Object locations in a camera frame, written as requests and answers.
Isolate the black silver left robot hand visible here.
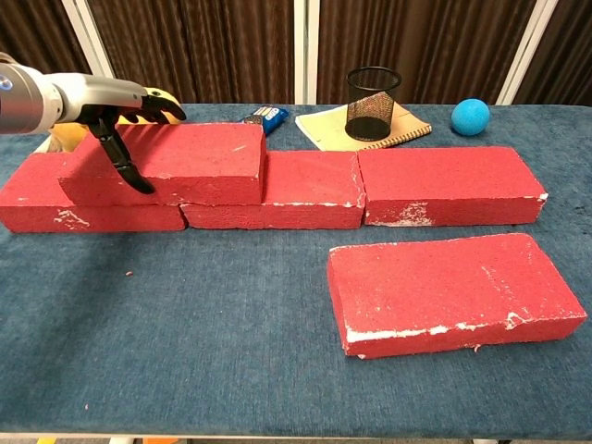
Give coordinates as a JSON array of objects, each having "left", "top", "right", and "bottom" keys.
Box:
[{"left": 57, "top": 72, "right": 188, "bottom": 195}]

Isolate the red foam brick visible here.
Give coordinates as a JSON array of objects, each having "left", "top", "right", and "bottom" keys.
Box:
[
  {"left": 58, "top": 122, "right": 268, "bottom": 208},
  {"left": 326, "top": 232, "right": 588, "bottom": 360},
  {"left": 179, "top": 150, "right": 366, "bottom": 231},
  {"left": 356, "top": 146, "right": 549, "bottom": 228},
  {"left": 0, "top": 152, "right": 189, "bottom": 234}
]

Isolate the yellow plush animal toy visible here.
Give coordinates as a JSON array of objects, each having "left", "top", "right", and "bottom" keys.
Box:
[{"left": 48, "top": 86, "right": 186, "bottom": 154}]

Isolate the small white grey object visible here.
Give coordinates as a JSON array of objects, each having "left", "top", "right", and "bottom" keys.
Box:
[{"left": 34, "top": 135, "right": 65, "bottom": 154}]

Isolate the brown pleated curtain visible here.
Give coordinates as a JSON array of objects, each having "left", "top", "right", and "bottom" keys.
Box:
[
  {"left": 316, "top": 0, "right": 540, "bottom": 105},
  {"left": 87, "top": 0, "right": 297, "bottom": 105},
  {"left": 515, "top": 0, "right": 592, "bottom": 106},
  {"left": 0, "top": 0, "right": 92, "bottom": 75}
]

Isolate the blue cookie packet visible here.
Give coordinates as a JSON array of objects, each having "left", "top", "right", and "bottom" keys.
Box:
[{"left": 238, "top": 105, "right": 289, "bottom": 136}]

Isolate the spiral notebook with tan cover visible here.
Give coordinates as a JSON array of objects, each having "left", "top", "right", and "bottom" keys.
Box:
[{"left": 294, "top": 104, "right": 433, "bottom": 153}]

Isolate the blue table cloth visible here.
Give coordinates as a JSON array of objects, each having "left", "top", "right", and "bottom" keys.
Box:
[{"left": 0, "top": 102, "right": 592, "bottom": 438}]

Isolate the black mesh pen cup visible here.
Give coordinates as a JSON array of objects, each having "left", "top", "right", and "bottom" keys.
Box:
[{"left": 345, "top": 66, "right": 402, "bottom": 142}]

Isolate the blue ball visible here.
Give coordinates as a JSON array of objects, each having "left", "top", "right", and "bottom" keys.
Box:
[{"left": 450, "top": 97, "right": 491, "bottom": 137}]

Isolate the white frame post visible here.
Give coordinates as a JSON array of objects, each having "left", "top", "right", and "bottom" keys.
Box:
[
  {"left": 293, "top": 0, "right": 320, "bottom": 105},
  {"left": 62, "top": 0, "right": 117, "bottom": 80},
  {"left": 497, "top": 0, "right": 561, "bottom": 105}
]

